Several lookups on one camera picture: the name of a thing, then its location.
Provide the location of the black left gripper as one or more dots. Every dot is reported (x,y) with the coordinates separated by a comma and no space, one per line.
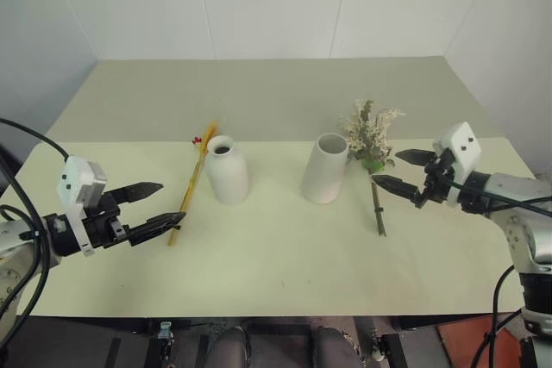
(100,226)

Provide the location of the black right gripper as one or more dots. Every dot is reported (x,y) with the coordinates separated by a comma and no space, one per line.
(434,182)

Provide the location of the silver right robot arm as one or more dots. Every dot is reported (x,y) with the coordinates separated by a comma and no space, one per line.
(513,213)

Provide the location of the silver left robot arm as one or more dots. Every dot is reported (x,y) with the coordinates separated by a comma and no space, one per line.
(26,241)

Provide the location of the white cylindrical vase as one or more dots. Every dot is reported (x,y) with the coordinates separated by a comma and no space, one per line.
(324,168)

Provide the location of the white bottle-shaped vase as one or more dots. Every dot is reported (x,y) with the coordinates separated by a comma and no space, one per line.
(227,170)

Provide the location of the white green dried flower bouquet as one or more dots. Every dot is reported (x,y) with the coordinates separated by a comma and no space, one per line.
(371,144)

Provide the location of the yellow dried wheat stalk bundle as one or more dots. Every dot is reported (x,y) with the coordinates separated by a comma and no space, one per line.
(196,178)

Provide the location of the small metal table clamp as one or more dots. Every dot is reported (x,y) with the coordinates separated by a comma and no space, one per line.
(165,330)

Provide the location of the pale green table mat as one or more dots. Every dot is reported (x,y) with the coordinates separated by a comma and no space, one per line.
(276,230)

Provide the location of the dark rounded shape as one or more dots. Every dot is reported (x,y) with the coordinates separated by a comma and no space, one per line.
(226,347)

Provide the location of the red floor mat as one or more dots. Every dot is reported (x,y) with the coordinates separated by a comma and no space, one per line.
(478,340)

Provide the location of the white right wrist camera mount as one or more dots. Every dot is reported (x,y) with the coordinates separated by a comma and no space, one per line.
(461,148)

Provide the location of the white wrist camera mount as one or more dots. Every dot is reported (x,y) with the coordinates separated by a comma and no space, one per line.
(461,148)
(80,191)

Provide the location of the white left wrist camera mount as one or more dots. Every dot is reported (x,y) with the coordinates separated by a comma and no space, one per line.
(80,191)

